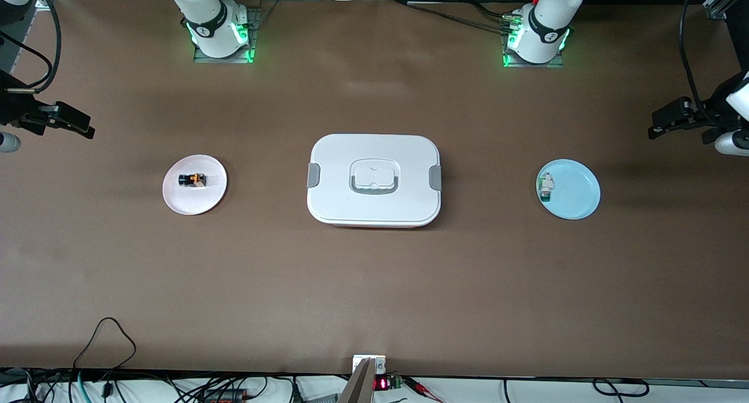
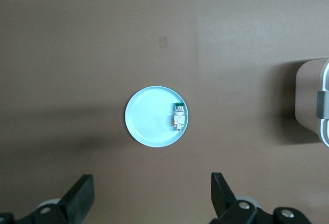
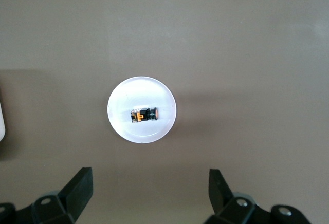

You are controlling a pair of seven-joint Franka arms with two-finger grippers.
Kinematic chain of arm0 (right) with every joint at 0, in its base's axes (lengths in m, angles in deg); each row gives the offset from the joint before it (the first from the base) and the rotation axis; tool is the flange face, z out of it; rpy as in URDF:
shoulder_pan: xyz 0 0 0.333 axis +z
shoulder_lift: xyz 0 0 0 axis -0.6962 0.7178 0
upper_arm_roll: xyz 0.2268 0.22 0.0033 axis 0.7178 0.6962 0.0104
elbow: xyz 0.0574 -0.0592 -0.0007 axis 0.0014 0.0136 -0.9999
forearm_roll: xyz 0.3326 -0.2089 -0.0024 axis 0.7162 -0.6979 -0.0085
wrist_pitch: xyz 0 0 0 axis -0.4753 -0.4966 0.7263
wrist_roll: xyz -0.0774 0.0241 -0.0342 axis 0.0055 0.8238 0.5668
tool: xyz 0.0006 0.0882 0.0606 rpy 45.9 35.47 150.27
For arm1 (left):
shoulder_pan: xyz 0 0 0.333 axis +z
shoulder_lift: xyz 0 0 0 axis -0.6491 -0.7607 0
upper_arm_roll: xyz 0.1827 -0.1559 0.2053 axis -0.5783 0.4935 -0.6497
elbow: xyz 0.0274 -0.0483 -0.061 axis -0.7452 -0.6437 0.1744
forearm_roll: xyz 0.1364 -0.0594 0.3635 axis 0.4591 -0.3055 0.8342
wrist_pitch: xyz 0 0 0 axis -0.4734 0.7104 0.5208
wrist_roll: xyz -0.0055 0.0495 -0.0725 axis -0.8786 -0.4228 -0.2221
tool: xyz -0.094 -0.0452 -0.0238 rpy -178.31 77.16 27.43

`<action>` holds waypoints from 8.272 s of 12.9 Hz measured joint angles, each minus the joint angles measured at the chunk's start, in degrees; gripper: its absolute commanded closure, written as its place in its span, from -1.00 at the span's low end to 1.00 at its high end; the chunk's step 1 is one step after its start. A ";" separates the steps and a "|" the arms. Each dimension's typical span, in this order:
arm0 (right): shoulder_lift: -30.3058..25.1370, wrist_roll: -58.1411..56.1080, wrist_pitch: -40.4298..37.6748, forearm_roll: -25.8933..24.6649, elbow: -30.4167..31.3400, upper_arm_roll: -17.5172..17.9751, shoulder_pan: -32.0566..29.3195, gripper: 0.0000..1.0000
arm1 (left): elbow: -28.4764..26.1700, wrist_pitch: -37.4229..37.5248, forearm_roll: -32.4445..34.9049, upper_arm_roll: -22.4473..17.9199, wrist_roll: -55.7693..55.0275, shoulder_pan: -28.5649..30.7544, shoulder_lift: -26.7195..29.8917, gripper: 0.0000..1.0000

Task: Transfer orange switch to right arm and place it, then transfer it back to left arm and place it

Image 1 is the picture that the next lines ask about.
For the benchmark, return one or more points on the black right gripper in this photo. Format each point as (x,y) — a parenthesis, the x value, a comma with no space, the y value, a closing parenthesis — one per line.
(13,109)

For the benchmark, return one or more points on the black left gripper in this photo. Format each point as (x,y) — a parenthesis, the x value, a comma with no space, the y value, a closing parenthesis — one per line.
(711,112)

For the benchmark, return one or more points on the black and orange switch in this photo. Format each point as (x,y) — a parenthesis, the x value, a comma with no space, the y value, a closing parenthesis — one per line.
(192,179)

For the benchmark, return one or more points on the light blue round plate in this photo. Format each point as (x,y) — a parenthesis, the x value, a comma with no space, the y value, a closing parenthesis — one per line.
(576,189)

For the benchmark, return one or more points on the pink round plate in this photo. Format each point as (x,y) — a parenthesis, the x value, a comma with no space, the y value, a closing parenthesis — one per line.
(195,201)

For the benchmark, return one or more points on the white lidded container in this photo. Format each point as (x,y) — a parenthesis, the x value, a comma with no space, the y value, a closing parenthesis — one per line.
(374,181)

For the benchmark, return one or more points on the orange connector block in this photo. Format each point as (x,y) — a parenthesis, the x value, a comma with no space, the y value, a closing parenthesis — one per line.
(225,398)

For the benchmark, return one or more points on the red clip lead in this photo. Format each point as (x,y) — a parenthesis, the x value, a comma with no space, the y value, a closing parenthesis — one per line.
(424,389)

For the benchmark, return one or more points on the red digit display board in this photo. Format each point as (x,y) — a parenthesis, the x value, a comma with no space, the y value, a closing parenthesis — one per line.
(381,383)

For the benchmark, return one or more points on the aluminium profile bar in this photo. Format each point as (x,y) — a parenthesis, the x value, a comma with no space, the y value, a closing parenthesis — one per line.
(360,385)

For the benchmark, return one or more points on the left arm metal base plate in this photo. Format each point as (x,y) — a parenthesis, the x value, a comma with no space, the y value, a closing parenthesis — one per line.
(556,64)

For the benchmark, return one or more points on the white and green switch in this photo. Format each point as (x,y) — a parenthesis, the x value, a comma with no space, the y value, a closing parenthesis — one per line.
(546,186)

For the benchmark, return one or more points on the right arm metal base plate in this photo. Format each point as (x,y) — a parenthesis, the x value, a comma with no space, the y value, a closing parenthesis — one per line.
(254,23)

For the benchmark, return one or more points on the white metal bracket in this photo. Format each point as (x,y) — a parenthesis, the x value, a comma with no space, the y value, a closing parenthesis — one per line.
(380,365)

